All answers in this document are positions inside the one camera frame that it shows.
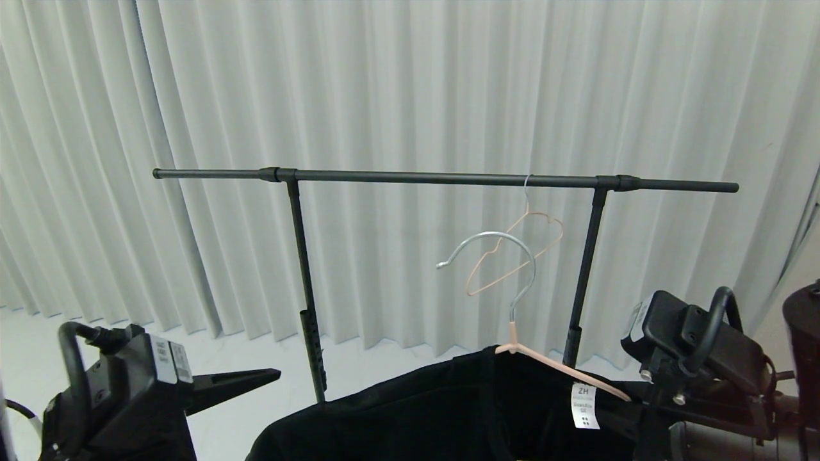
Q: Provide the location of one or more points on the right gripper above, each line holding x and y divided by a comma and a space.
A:
717, 445

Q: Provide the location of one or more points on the pink clothes hanger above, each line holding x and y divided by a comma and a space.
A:
512, 272
564, 368

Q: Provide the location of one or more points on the white curtain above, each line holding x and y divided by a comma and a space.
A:
410, 96

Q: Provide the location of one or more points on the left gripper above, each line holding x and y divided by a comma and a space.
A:
154, 438

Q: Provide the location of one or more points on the black garment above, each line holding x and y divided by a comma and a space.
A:
416, 416

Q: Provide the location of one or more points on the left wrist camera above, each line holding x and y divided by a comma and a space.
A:
147, 371

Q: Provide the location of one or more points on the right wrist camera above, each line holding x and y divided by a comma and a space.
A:
666, 326

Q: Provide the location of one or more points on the black clothes rack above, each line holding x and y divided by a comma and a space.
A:
442, 178

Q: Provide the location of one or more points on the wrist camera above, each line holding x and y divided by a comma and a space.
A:
666, 326
147, 371

